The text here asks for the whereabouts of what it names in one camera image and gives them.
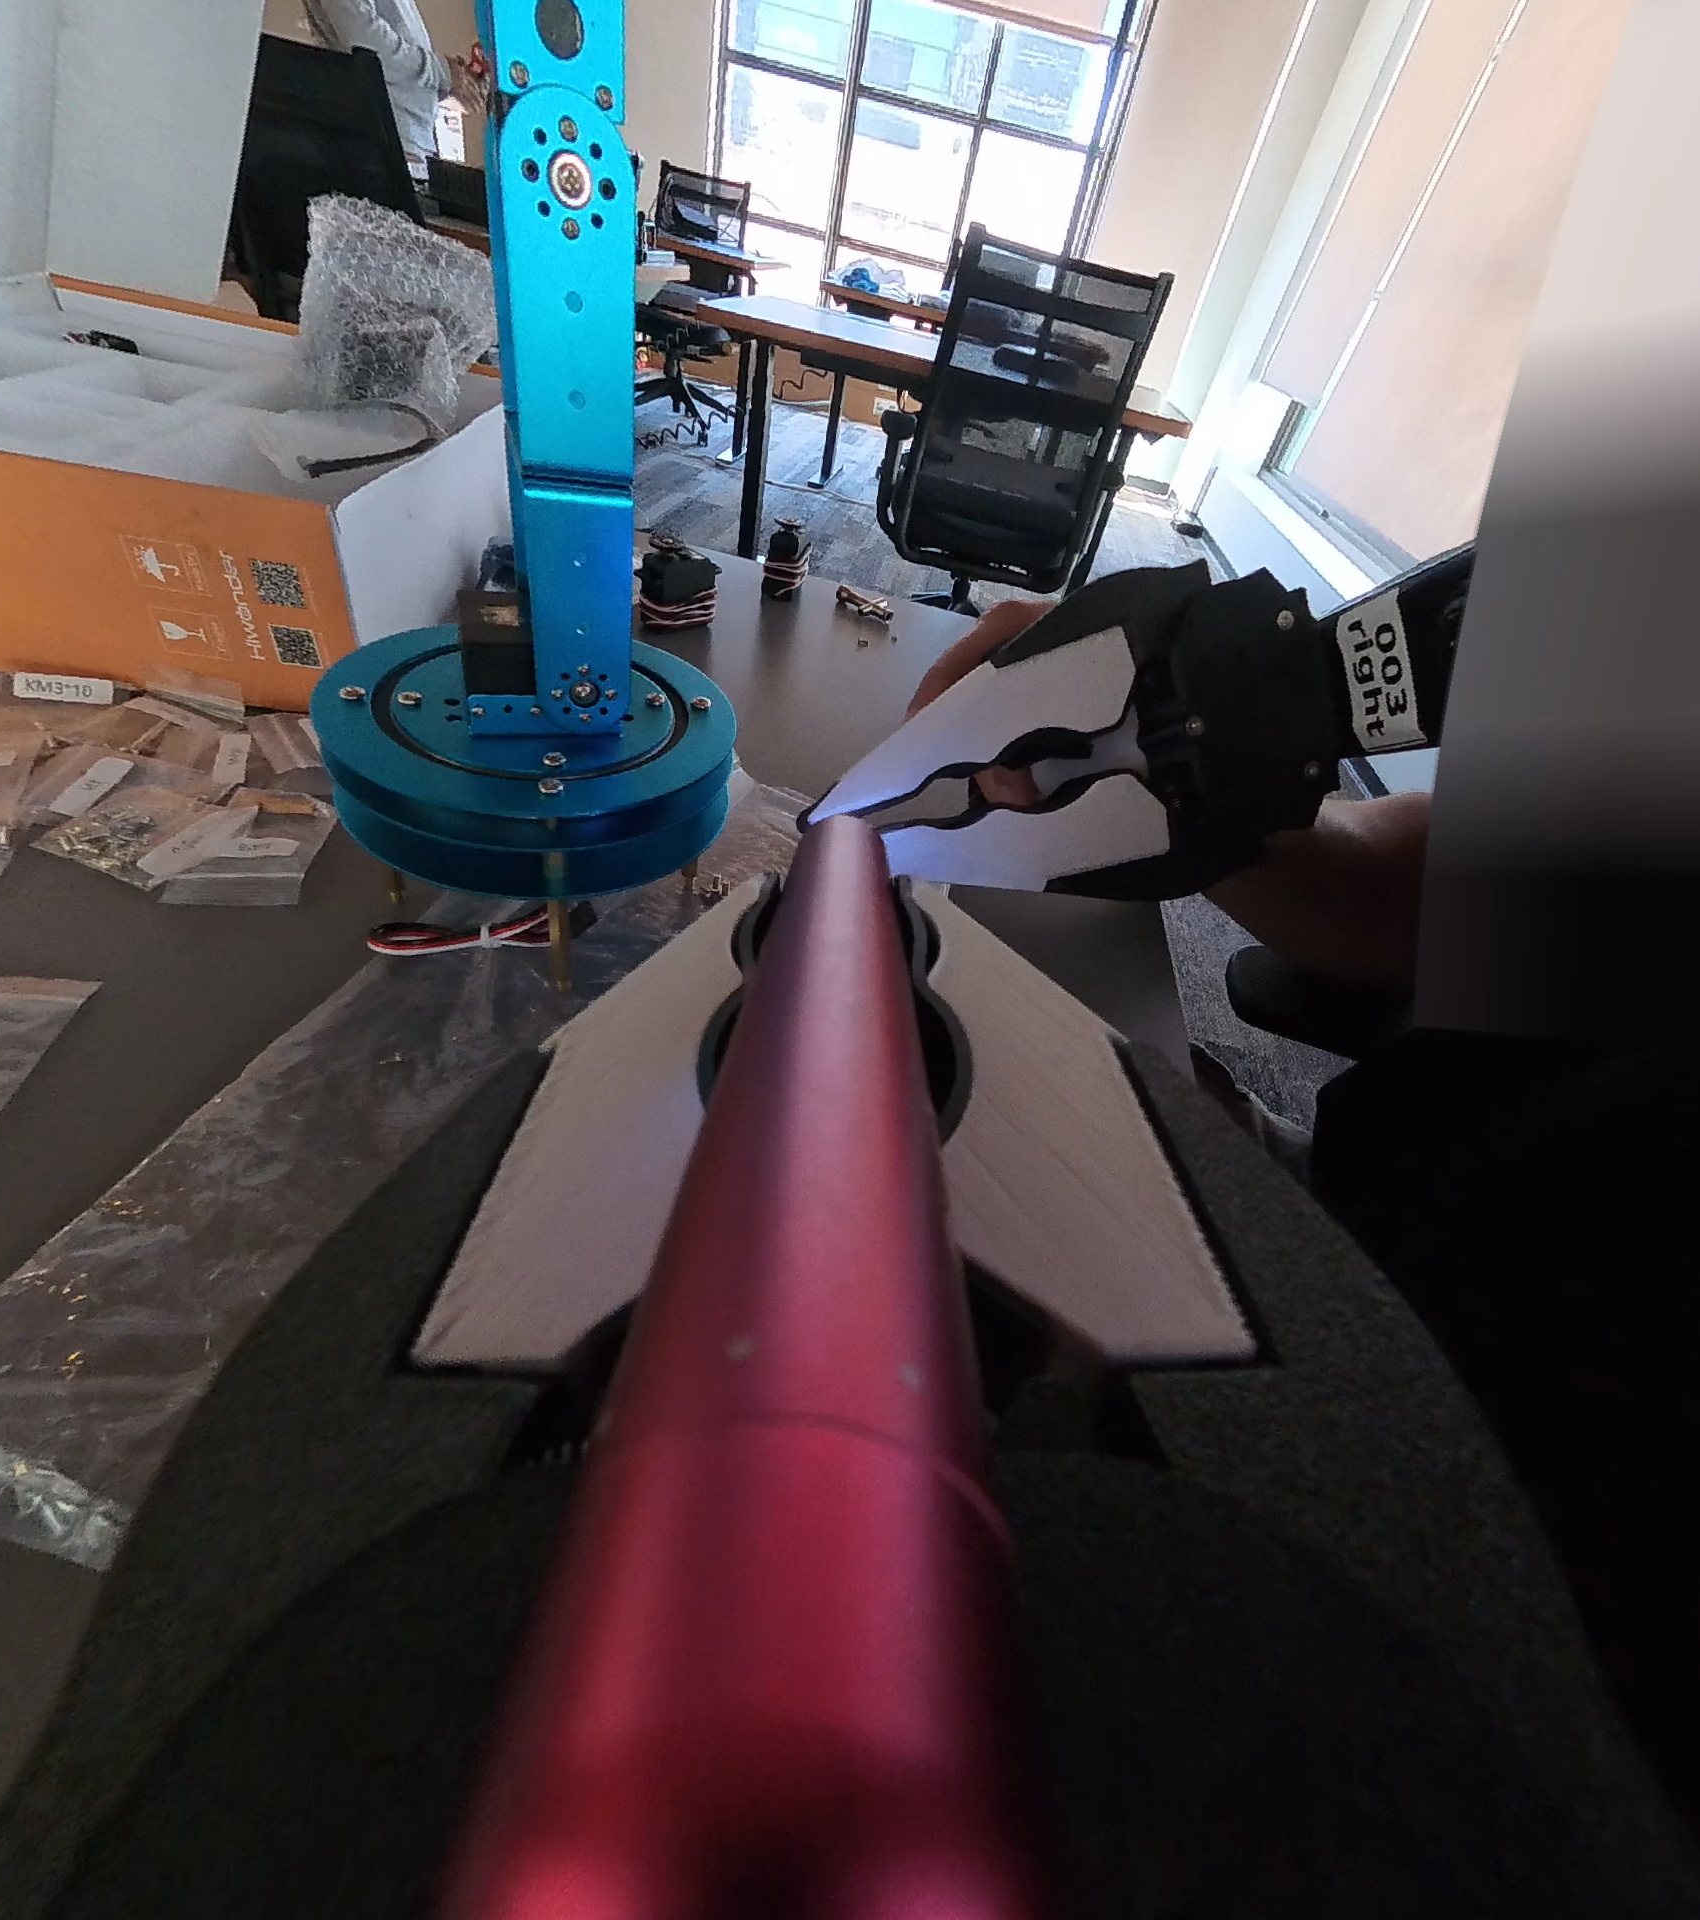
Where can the person's right hand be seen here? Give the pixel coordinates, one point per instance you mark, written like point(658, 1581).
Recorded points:
point(1343, 883)

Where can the beige roller blind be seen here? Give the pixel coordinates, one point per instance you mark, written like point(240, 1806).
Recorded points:
point(1435, 299)

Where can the dark desk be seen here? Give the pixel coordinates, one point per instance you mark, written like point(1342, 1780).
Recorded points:
point(790, 704)

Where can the small brown metal part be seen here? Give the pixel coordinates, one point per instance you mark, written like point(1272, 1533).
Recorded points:
point(865, 603)

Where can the bubble wrap bundle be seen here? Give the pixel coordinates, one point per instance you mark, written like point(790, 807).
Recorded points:
point(384, 299)

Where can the black servo motor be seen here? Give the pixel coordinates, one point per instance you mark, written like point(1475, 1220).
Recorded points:
point(678, 584)
point(785, 558)

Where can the large grid window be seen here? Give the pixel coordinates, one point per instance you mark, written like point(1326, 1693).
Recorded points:
point(910, 164)

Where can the black office chair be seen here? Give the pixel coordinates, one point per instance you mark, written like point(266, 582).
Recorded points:
point(1016, 493)
point(310, 164)
point(699, 204)

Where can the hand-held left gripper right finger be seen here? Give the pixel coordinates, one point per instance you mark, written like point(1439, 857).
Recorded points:
point(1076, 1184)

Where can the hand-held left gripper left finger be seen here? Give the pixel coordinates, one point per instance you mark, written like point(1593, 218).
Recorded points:
point(566, 1200)

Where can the white foam padding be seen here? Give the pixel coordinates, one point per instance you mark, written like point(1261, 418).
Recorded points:
point(68, 389)

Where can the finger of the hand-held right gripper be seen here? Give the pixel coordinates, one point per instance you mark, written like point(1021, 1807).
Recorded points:
point(1028, 689)
point(1058, 840)

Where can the large clear plastic bag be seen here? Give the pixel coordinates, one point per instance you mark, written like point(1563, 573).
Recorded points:
point(189, 1246)

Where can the orange and white cardboard box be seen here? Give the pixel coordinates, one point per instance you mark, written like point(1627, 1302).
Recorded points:
point(85, 570)

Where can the wooden-edged office table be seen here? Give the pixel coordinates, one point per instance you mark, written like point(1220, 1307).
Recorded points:
point(821, 322)

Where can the pile of small screw bags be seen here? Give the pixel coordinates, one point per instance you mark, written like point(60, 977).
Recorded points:
point(116, 809)

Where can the blue toy robot arm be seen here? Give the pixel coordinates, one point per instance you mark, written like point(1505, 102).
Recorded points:
point(573, 374)

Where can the red electric screwdriver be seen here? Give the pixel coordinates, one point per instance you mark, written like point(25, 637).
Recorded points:
point(790, 1349)

